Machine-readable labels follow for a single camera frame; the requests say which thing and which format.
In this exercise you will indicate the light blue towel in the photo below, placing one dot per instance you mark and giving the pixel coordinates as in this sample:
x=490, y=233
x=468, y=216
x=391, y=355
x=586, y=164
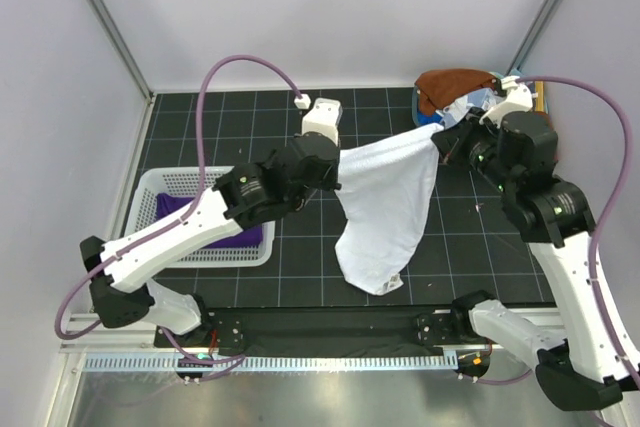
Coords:
x=453, y=113

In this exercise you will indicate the black grid mat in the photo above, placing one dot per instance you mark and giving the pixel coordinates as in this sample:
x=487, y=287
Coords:
x=176, y=221

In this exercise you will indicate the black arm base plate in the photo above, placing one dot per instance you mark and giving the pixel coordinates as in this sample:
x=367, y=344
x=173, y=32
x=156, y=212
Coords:
x=328, y=331

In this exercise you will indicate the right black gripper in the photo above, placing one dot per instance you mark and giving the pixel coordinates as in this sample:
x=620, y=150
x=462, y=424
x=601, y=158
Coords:
x=452, y=143

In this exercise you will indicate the brown towel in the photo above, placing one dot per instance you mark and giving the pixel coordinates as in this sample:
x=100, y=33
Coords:
x=439, y=88

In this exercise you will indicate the white towel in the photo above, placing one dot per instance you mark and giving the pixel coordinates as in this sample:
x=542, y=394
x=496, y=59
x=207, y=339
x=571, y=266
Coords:
x=386, y=187

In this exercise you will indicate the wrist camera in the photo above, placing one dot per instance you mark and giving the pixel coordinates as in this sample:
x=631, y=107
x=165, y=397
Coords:
x=518, y=99
x=323, y=118

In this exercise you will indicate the left aluminium corner post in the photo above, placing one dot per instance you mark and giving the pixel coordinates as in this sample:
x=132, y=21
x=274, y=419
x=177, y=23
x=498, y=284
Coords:
x=115, y=37

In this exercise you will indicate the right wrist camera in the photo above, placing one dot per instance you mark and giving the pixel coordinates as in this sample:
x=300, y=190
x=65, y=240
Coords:
x=518, y=99

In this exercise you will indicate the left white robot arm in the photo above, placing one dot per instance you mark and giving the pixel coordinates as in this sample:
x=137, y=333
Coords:
x=247, y=196

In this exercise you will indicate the yellow patterned cloth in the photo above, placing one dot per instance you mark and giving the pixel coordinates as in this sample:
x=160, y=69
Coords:
x=538, y=93

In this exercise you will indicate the white plastic mesh basket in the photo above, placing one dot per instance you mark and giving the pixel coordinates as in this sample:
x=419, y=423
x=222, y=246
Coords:
x=250, y=249

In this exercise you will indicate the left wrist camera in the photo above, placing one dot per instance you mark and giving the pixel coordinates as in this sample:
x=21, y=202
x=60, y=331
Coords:
x=323, y=118

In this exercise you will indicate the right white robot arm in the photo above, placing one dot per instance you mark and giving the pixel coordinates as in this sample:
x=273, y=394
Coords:
x=580, y=370

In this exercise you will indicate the purple towel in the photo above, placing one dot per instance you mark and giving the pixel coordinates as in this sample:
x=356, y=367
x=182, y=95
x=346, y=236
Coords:
x=167, y=204

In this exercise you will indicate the aluminium corner post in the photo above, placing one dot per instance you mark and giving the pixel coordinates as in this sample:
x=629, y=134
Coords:
x=541, y=20
x=115, y=37

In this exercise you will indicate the white slotted cable duct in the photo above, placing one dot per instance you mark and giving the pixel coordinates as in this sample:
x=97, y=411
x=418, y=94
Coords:
x=174, y=362

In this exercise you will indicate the right aluminium corner post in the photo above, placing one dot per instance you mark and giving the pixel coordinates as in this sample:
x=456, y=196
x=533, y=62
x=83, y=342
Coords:
x=541, y=20

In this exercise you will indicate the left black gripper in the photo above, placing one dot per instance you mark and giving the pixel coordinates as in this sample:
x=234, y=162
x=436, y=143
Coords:
x=331, y=180

